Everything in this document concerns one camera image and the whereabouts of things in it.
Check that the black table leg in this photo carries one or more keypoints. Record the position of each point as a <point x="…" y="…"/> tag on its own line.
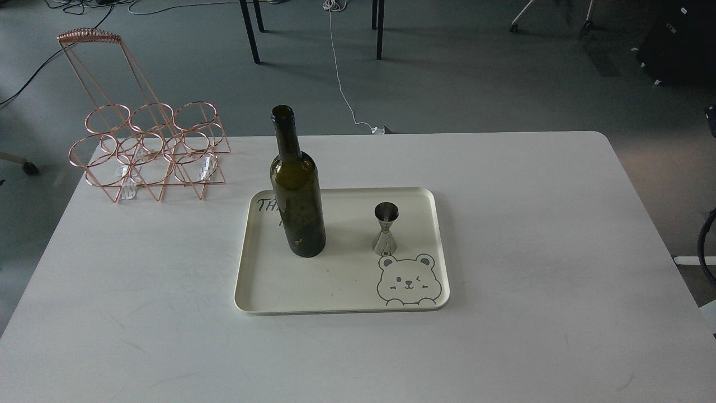
<point x="249" y="26"/>
<point x="377" y="23"/>

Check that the black table leg right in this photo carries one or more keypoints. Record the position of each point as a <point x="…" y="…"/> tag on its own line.
<point x="377" y="23"/>

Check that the white chair base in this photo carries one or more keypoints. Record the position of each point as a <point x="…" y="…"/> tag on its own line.
<point x="573" y="13"/>

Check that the steel double jigger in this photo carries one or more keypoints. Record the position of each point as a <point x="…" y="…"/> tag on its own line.
<point x="384" y="243"/>

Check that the black table leg left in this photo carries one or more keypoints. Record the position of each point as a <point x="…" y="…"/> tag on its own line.
<point x="249" y="26"/>

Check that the office chair caster left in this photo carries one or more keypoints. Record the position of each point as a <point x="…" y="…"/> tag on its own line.
<point x="27" y="167"/>

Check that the rose gold wire bottle rack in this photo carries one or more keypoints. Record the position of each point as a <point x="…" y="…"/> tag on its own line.
<point x="153" y="146"/>

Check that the dark green wine bottle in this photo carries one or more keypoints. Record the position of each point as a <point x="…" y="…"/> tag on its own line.
<point x="295" y="182"/>

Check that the cream bear serving tray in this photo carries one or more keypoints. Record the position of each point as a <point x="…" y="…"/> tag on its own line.
<point x="347" y="276"/>

